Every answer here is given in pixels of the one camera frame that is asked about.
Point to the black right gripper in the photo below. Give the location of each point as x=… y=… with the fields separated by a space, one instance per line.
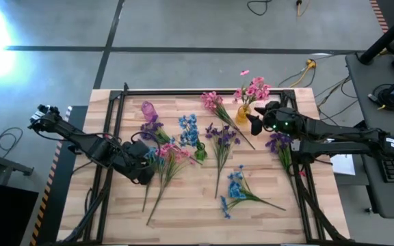
x=282 y=118

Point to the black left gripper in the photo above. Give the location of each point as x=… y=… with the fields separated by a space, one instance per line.
x=127 y=165

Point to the blue artificial flower bunch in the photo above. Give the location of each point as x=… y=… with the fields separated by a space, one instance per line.
x=190 y=131
x=234 y=189
x=152 y=154

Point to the pink artificial flower bunch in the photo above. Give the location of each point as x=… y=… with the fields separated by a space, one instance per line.
x=173 y=152
x=256 y=89
x=212 y=100

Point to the purple artificial flower bunch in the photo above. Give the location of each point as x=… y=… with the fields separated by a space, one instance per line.
x=222 y=136
x=150 y=128
x=279 y=141

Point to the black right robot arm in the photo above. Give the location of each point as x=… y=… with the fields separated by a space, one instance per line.
x=337 y=131

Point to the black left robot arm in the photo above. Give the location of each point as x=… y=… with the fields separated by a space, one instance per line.
x=80 y=140

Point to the amber glass vase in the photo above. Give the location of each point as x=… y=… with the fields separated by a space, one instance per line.
x=242 y=116

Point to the green glass vase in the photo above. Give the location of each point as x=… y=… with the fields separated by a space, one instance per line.
x=201 y=153

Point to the purple glass vase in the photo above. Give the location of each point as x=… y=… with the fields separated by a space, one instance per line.
x=149 y=111

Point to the striped-edge black floor mat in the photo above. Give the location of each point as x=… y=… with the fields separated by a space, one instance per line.
x=58 y=191
x=393 y=8

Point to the white paper sheet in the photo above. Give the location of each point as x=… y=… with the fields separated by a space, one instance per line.
x=344 y=165

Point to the grey office desk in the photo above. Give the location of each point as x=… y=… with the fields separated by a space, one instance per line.
x=371 y=102

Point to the black floor cabinet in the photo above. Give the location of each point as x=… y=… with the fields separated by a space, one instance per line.
x=5 y=215

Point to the black stand pole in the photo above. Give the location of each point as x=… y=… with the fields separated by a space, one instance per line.
x=385 y=37

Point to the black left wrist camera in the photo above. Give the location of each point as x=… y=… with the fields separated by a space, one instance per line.
x=139 y=148

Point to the silver bracket plate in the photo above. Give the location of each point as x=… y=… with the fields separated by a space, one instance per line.
x=295 y=146

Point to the black aluminium table frame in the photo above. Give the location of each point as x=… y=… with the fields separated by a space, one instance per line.
x=169 y=92

